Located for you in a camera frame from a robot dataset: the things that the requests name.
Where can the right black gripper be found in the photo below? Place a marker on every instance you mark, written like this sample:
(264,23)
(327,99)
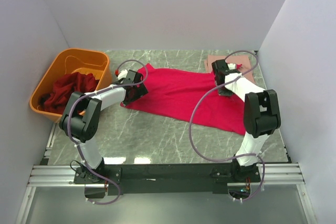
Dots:
(226,92)

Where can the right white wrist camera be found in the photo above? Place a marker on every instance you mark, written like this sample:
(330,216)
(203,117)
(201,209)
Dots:
(234,66)

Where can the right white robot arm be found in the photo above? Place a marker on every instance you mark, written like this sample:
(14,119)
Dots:
(261,116)

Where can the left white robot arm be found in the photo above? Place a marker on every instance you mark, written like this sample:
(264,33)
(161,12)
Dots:
(81,116)

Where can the black base beam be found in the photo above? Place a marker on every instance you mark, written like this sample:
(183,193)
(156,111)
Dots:
(169,178)

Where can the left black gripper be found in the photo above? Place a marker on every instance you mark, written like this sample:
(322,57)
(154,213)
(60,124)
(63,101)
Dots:
(136,94)

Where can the folded light pink t shirt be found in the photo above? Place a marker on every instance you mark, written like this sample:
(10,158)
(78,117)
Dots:
(241,60)

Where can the dark red t shirt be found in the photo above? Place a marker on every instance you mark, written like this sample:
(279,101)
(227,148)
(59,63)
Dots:
(62,88)

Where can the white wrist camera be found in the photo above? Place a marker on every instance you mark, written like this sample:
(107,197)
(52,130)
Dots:
(120,74)
(234,66)

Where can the bright pink t shirt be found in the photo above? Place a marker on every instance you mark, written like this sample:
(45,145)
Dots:
(179,94)

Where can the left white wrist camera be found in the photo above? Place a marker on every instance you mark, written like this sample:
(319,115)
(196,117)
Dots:
(120,74)

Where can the orange plastic basket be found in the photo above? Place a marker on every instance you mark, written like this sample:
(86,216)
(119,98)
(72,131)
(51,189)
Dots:
(71,60)

